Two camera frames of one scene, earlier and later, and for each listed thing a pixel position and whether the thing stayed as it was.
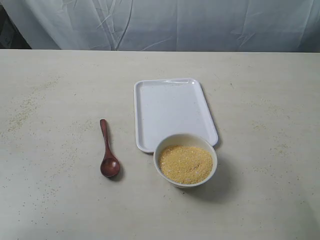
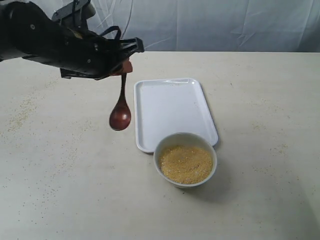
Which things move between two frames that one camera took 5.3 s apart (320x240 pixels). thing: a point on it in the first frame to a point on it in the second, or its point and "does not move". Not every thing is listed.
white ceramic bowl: x=185 y=160 does not move
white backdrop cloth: x=197 y=25 does not move
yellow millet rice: x=185 y=165 does not move
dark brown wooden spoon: x=109 y=165 to x=120 y=115
